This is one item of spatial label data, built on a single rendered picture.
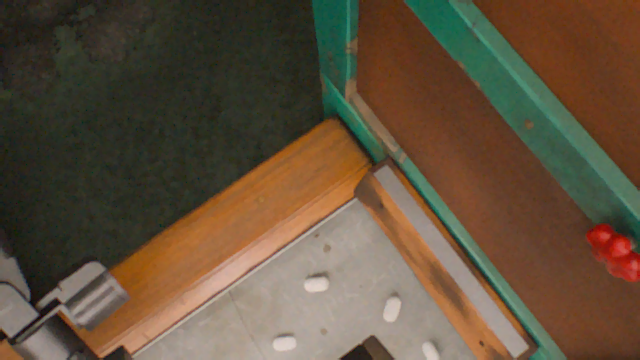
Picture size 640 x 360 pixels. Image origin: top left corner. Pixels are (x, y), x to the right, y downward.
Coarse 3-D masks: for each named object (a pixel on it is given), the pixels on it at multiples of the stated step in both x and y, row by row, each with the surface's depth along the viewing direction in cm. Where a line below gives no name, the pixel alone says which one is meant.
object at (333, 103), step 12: (324, 84) 93; (324, 96) 98; (336, 96) 91; (324, 108) 103; (336, 108) 96; (348, 108) 89; (348, 120) 94; (360, 120) 88; (360, 132) 91; (372, 144) 89; (372, 156) 94; (384, 156) 87
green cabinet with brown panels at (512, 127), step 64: (320, 0) 70; (384, 0) 57; (448, 0) 44; (512, 0) 39; (576, 0) 34; (320, 64) 88; (384, 64) 68; (448, 64) 54; (512, 64) 43; (576, 64) 38; (384, 128) 83; (448, 128) 63; (512, 128) 51; (576, 128) 41; (448, 192) 76; (512, 192) 59; (576, 192) 45; (512, 256) 70; (576, 256) 55; (576, 320) 65
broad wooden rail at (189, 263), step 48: (336, 144) 95; (240, 192) 93; (288, 192) 93; (336, 192) 93; (192, 240) 92; (240, 240) 92; (288, 240) 93; (144, 288) 90; (192, 288) 90; (96, 336) 89; (144, 336) 90
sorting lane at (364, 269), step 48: (336, 240) 94; (384, 240) 93; (240, 288) 92; (288, 288) 92; (336, 288) 92; (384, 288) 91; (192, 336) 91; (240, 336) 91; (336, 336) 90; (384, 336) 90; (432, 336) 90
